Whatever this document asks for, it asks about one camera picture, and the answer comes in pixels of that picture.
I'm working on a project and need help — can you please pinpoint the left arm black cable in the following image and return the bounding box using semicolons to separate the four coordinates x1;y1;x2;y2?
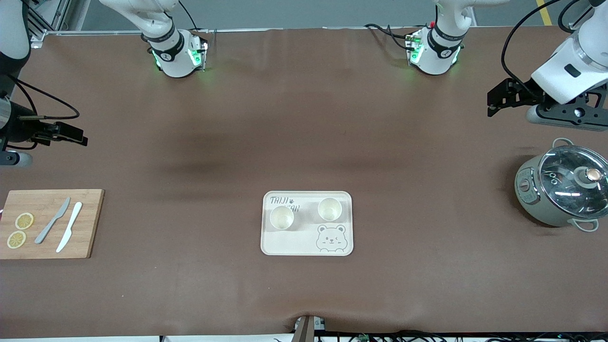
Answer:
501;0;566;100

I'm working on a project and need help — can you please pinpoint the white plastic cup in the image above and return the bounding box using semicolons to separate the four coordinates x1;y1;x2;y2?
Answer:
317;197;342;222
269;206;295;231

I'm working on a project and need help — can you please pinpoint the aluminium frame profile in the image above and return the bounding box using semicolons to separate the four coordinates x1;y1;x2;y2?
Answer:
21;0;143;48

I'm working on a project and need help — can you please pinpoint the yellow floor tape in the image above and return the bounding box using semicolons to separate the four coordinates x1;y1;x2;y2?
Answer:
536;0;554;27

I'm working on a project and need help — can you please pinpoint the black base cable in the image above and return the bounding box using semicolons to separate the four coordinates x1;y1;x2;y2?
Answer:
178;0;199;32
364;23;415;51

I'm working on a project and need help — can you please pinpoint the white plastic knife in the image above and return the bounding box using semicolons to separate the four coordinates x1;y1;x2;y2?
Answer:
56;202;83;253

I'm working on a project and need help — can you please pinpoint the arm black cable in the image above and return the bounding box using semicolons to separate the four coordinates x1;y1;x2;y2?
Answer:
2;74;80;120
501;0;566;100

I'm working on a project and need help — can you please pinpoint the grey plastic knife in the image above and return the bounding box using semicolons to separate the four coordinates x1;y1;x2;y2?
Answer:
34;197;71;245

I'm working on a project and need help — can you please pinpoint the wooden cutting board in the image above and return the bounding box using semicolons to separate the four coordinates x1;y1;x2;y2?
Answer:
0;189;105;259

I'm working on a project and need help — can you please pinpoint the cream tray with bear print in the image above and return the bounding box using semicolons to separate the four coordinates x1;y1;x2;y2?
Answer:
260;190;354;257

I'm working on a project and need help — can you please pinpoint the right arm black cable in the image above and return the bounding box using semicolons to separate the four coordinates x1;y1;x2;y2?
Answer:
2;74;80;120

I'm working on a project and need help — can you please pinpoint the table edge clamp bracket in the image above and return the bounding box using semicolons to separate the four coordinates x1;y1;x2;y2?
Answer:
292;314;328;342

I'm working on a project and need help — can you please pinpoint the grey-green cooking pot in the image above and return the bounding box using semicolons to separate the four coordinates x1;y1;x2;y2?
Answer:
514;138;600;232

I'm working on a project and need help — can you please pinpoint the glass pot lid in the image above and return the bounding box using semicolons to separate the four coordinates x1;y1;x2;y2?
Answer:
538;145;608;220

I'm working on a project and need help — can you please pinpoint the brown table mat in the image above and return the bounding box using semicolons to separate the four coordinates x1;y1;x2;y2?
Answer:
0;26;608;335

